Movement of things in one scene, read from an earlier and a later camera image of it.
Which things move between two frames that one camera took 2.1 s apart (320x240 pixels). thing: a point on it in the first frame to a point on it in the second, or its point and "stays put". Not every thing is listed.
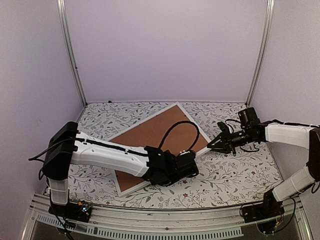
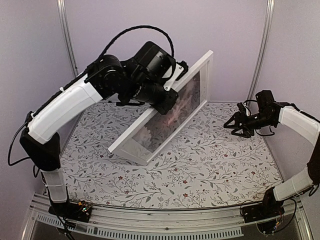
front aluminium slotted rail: (145, 223) stays put
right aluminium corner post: (264, 51) stays put
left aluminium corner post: (61, 10) stays put
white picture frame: (171, 130) to (152, 132)
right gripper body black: (232, 142) to (251, 124)
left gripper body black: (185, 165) to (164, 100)
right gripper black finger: (218, 143) to (236, 117)
